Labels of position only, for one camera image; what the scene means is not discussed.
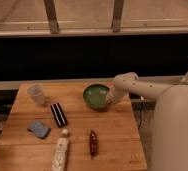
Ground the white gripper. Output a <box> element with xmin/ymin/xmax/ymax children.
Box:
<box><xmin>105</xmin><ymin>88</ymin><xmax>123</xmax><ymax>105</ymax></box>

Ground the green ceramic bowl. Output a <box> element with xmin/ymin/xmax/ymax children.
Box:
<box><xmin>83</xmin><ymin>84</ymin><xmax>109</xmax><ymax>109</ymax></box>

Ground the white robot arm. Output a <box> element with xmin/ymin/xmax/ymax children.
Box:
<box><xmin>106</xmin><ymin>71</ymin><xmax>188</xmax><ymax>171</ymax></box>

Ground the red snack bag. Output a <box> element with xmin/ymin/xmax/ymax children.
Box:
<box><xmin>89</xmin><ymin>131</ymin><xmax>98</xmax><ymax>157</ymax></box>

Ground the black white striped package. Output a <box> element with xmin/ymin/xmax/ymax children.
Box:
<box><xmin>50</xmin><ymin>103</ymin><xmax>67</xmax><ymax>128</ymax></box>

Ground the small white cube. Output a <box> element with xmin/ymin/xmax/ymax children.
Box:
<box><xmin>61</xmin><ymin>129</ymin><xmax>69</xmax><ymax>136</ymax></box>

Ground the translucent plastic cup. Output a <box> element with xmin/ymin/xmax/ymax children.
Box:
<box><xmin>26</xmin><ymin>84</ymin><xmax>45</xmax><ymax>106</ymax></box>

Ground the blue sponge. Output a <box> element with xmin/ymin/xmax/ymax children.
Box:
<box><xmin>27</xmin><ymin>121</ymin><xmax>51</xmax><ymax>139</ymax></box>

